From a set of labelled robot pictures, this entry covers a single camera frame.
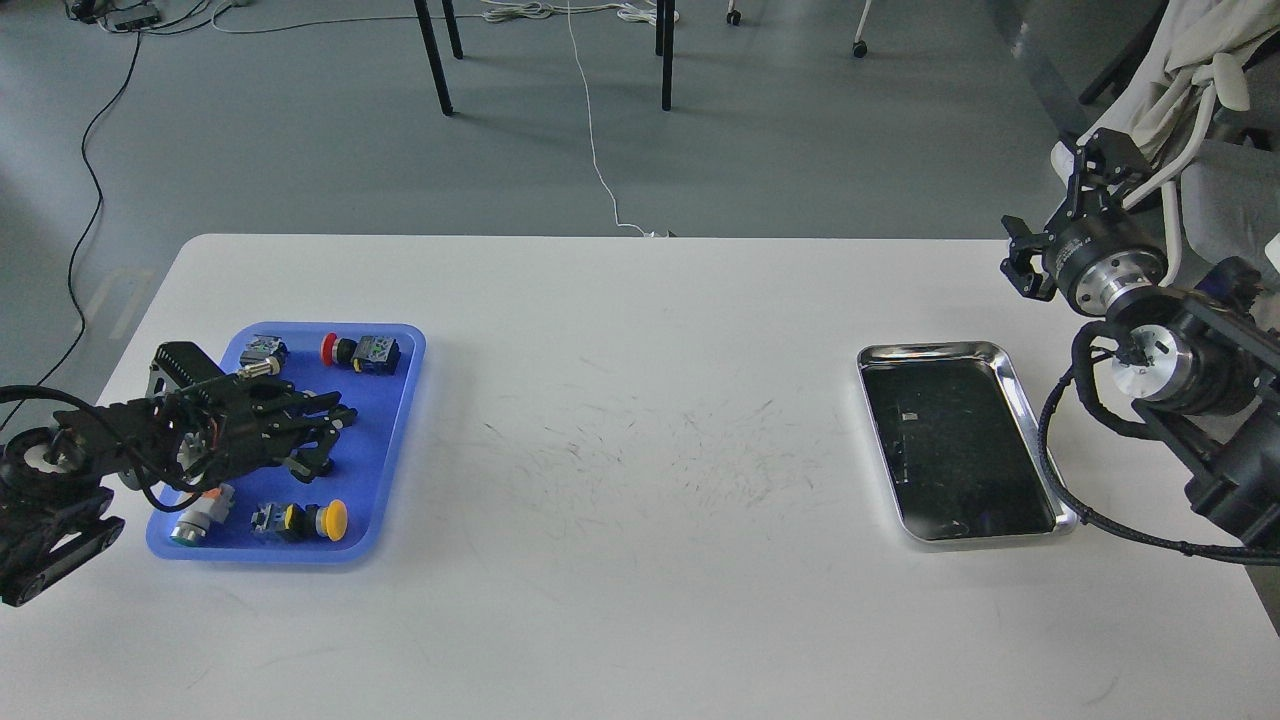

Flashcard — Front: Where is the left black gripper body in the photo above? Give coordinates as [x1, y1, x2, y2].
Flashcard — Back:
[165, 386, 301, 491]

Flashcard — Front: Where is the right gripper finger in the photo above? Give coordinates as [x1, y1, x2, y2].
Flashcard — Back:
[1000, 215, 1057, 302]
[1053, 129, 1155, 217]

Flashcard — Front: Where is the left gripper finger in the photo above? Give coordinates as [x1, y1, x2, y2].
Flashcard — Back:
[285, 391, 358, 430]
[283, 430, 337, 479]

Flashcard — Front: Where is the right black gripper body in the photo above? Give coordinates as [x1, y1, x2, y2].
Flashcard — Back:
[1043, 210, 1169, 316]

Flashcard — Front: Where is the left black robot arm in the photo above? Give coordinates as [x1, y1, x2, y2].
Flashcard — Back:
[3, 377, 358, 607]

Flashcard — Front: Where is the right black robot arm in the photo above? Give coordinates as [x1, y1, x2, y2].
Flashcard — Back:
[1000, 129, 1279, 566]

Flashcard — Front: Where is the blue plastic tray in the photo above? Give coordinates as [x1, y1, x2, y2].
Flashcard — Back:
[145, 322, 428, 565]

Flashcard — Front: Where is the silver metal tray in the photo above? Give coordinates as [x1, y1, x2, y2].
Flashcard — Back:
[856, 340, 1078, 551]

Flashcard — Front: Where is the orange grey push button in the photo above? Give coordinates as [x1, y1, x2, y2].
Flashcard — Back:
[170, 483, 236, 547]

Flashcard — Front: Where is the grey office chair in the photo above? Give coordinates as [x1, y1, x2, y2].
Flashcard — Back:
[1124, 54, 1277, 295]

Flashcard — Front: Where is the beige jacket on chair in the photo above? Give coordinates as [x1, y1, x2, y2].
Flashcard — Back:
[1129, 1, 1279, 160]

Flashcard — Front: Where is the black table leg left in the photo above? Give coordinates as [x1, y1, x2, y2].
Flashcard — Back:
[413, 0, 465, 117]

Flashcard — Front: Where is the black table leg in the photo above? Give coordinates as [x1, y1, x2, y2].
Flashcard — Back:
[654, 0, 677, 111]
[413, 0, 465, 117]

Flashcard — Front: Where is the black table leg right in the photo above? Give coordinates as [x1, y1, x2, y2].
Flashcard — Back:
[654, 0, 677, 111]

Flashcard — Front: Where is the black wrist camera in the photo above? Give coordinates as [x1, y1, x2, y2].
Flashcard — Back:
[147, 342, 284, 401]

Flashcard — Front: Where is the yellow push button switch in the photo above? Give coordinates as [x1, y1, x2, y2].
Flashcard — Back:
[250, 498, 349, 542]

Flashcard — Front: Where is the green push button switch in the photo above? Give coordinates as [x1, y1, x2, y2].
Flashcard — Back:
[238, 334, 289, 368]

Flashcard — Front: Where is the red push button switch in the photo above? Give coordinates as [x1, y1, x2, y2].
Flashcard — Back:
[319, 332, 402, 375]

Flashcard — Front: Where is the black floor cable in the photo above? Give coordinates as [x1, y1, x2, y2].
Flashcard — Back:
[0, 0, 233, 430]

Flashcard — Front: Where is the white floor cable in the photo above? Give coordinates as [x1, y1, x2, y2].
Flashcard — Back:
[484, 0, 681, 240]

